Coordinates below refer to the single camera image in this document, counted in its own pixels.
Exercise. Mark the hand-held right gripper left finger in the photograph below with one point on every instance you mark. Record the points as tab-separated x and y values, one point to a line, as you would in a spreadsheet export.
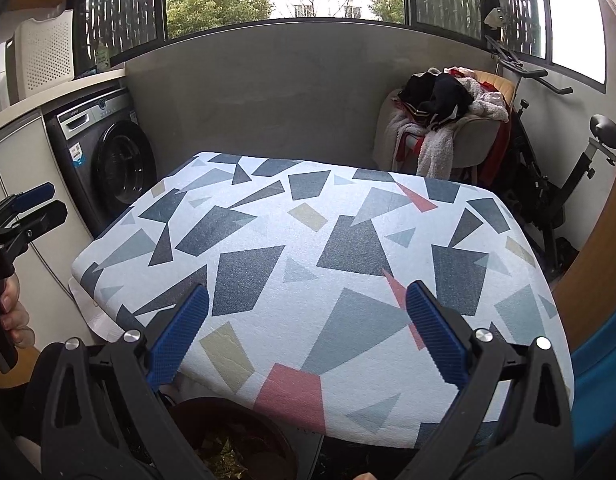
180	332

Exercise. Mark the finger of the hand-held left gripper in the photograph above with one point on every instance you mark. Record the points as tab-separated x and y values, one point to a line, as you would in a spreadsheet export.
40	220
33	196

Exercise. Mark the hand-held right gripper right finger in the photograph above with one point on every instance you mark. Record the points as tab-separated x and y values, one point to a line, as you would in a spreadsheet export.
435	332

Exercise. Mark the dark brown trash bin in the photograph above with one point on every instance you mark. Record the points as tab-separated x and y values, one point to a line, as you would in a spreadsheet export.
268	430

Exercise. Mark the person's left hand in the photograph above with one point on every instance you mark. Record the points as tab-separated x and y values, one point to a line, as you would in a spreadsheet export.
18	322

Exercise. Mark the grey washing machine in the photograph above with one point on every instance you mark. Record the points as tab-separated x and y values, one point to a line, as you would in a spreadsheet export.
118	170

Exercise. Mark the person's leg in dark pants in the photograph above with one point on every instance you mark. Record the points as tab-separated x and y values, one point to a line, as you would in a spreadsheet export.
38	390

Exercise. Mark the geometric patterned table cover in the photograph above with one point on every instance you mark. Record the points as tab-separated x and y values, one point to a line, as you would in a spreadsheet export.
313	285

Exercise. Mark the white perforated laundry basket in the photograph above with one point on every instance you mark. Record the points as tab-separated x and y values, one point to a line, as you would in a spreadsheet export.
45	55

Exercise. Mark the small bottle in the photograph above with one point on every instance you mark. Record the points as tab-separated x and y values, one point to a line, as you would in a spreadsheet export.
102	56

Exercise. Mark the wooden door panel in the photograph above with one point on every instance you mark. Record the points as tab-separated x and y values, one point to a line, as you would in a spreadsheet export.
592	260

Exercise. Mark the blue plastic object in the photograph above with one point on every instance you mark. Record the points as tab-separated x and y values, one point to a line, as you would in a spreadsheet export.
600	400

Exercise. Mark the white fleece garment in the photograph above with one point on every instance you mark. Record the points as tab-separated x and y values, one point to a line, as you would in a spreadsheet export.
432	152

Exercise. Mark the black exercise bike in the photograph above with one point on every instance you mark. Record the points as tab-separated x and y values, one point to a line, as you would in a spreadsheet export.
532	180

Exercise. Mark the red garment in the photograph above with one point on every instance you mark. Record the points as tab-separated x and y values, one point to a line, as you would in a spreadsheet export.
497	155

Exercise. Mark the beige chair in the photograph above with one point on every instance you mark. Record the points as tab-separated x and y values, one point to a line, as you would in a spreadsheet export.
475	145

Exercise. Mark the pink fuzzy garment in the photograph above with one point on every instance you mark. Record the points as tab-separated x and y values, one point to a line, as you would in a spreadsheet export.
487	102

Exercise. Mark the black garment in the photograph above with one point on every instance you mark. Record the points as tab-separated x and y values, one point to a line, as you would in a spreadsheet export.
435	95

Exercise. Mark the large green tree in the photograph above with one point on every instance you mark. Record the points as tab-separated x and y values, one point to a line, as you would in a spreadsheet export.
213	10

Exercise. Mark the small green tree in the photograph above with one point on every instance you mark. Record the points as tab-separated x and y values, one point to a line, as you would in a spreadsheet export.
387	2

